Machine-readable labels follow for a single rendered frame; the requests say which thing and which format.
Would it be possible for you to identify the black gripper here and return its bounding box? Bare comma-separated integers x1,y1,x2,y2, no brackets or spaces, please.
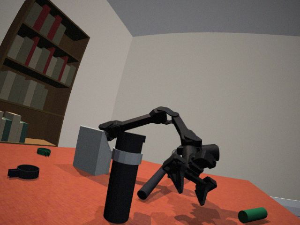
162,154,217,206

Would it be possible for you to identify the black ring with tab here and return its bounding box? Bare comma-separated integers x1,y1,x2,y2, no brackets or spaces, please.
7,165,40,180

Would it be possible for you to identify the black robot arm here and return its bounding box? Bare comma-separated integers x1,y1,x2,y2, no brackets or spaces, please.
99,106,219,171

